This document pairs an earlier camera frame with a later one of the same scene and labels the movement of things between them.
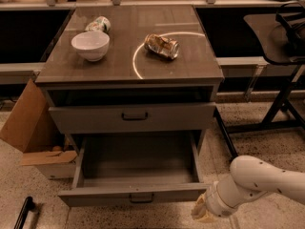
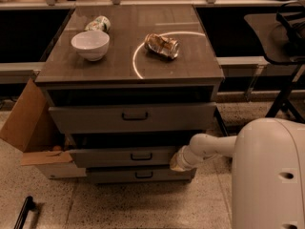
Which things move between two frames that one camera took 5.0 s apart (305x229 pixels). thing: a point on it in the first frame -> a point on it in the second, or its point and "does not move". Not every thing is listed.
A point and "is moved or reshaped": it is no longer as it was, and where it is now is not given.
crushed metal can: (162, 46) does not move
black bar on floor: (29, 205) does not move
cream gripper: (212, 199) -> (183, 158)
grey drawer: (137, 169) is moved or reshaped
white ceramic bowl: (91, 45) does not move
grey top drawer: (132, 117) does not move
